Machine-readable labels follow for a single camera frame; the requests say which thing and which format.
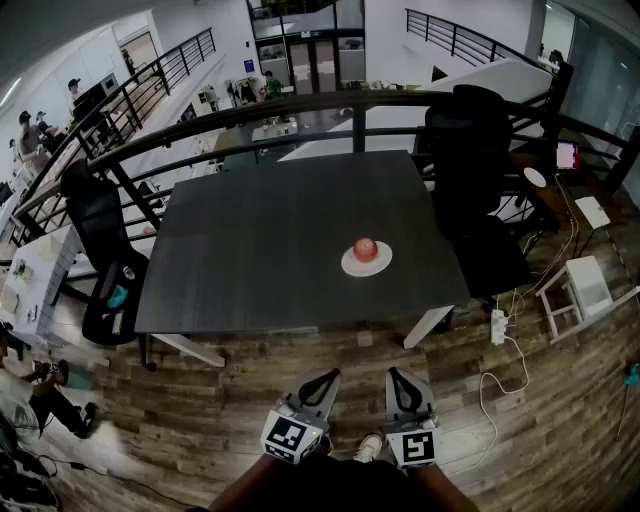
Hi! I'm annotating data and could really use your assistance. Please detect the small black office chair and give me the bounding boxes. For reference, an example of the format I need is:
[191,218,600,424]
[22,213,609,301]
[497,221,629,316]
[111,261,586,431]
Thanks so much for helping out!
[59,158,157,372]

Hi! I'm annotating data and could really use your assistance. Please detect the white stool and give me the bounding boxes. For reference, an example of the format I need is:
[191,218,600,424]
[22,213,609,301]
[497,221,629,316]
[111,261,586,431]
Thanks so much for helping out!
[535,255,640,345]

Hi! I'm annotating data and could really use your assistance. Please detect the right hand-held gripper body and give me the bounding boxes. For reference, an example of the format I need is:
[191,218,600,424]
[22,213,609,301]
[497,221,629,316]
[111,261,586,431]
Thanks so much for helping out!
[383,408,442,470]

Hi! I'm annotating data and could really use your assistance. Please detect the white table leg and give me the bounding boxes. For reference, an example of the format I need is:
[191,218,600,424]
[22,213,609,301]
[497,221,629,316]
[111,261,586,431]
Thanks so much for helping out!
[149,332,227,369]
[403,304,456,350]

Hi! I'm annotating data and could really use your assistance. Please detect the curved black metal railing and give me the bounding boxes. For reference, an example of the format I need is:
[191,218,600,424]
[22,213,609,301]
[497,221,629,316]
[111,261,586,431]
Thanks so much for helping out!
[9,89,640,249]

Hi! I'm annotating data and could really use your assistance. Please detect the white power cable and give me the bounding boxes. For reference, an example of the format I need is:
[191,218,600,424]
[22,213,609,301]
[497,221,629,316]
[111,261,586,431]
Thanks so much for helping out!
[449,334,531,477]

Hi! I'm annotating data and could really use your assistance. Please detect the person's white shoe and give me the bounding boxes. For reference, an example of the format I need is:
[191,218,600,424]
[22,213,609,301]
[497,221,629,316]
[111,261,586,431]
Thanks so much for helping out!
[352,432,384,464]

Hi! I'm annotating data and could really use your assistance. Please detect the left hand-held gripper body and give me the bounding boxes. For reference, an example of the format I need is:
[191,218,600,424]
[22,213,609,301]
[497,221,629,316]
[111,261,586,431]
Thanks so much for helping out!
[259,396,332,467]

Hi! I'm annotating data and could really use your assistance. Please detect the white power strip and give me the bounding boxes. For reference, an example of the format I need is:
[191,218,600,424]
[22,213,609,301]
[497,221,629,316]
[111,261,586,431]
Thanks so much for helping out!
[489,308,509,346]

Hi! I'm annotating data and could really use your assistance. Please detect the red apple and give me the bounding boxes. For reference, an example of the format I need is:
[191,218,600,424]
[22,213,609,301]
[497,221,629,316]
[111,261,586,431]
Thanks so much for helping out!
[353,237,379,264]

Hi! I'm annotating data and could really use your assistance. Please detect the tablet with pink screen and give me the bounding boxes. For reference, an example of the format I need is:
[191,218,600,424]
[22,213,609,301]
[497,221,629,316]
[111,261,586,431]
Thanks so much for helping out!
[555,141,580,171]

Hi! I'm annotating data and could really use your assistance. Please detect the brown wooden side table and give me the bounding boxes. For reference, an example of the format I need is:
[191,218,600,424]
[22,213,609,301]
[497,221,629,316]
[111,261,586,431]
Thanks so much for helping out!
[509,149,604,244]

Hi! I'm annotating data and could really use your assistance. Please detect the person's left forearm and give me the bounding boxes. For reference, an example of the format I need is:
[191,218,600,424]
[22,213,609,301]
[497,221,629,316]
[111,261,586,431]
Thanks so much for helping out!
[207,452,301,512]

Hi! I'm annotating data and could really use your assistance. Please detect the white work table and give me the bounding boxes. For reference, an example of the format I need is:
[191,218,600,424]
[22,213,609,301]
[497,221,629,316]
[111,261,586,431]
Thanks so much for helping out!
[0,224,84,346]

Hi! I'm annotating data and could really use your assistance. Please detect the person's black clothing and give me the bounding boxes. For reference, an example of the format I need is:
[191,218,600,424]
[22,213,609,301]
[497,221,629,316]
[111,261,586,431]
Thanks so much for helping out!
[187,452,481,512]

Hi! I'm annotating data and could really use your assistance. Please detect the large black office chair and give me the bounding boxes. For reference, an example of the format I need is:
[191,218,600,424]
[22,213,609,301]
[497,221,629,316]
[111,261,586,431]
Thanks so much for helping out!
[424,84,534,311]

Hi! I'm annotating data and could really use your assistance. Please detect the person's right forearm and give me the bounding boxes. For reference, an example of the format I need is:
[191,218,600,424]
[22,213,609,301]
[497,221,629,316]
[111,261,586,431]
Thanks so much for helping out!
[404,462,481,512]

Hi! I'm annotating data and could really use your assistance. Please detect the straight black metal railing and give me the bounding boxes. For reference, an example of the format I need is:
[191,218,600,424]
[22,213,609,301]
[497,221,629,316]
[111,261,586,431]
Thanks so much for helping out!
[14,27,218,201]
[405,8,551,71]

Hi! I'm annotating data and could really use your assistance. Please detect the white round plate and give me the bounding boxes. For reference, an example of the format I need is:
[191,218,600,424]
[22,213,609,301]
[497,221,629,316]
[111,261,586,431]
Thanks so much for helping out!
[340,240,394,278]

